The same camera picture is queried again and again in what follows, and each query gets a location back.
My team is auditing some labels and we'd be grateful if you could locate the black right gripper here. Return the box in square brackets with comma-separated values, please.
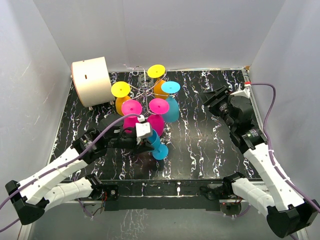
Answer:
[199, 86, 237, 131]

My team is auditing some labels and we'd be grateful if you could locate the blue wine glass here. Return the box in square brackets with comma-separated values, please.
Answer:
[161, 81, 181, 123]
[147, 129, 169, 161]

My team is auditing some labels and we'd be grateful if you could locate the pink wine glass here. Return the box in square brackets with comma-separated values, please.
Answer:
[147, 98, 170, 137]
[121, 99, 143, 129]

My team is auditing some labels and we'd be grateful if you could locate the orange wine glass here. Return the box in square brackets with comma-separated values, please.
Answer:
[147, 64, 168, 100]
[111, 81, 131, 116]

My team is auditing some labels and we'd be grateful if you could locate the orange wine glass front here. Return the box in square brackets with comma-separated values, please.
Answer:
[147, 64, 168, 100]

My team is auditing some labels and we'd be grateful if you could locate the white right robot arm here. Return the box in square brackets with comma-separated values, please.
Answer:
[200, 83, 320, 238]

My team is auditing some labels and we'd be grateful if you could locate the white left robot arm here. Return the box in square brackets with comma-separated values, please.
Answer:
[5, 117, 153, 225]

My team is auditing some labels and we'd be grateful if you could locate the clear tape roll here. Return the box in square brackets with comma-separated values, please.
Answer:
[138, 74, 154, 86]

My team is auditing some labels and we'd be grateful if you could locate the white cylindrical box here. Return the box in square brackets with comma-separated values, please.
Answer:
[71, 56, 115, 108]

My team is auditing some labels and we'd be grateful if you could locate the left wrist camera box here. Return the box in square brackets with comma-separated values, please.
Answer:
[135, 114, 153, 144]

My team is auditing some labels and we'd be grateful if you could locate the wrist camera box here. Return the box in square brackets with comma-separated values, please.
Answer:
[231, 81, 251, 99]
[135, 114, 153, 144]

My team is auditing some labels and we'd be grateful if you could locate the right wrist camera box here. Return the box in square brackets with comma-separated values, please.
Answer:
[231, 81, 251, 99]

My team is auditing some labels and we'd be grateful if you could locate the chrome wire wine glass rack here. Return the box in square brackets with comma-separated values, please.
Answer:
[132, 66, 177, 119]

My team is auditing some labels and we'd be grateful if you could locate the aluminium frame rail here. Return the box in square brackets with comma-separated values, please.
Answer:
[241, 65, 310, 240]

